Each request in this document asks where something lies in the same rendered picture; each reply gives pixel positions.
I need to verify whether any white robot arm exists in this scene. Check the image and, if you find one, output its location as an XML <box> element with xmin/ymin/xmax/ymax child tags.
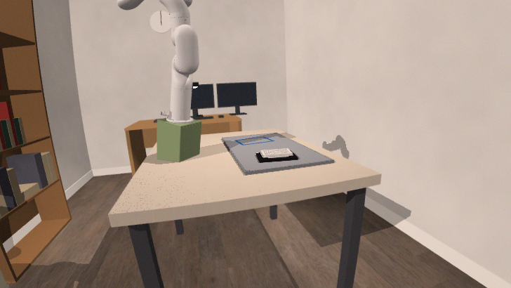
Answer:
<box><xmin>117</xmin><ymin>0</ymin><xmax>199</xmax><ymax>124</ymax></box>

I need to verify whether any black rectangular frame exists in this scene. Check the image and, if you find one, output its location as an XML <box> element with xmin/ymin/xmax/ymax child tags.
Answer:
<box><xmin>256</xmin><ymin>152</ymin><xmax>298</xmax><ymax>163</ymax></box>

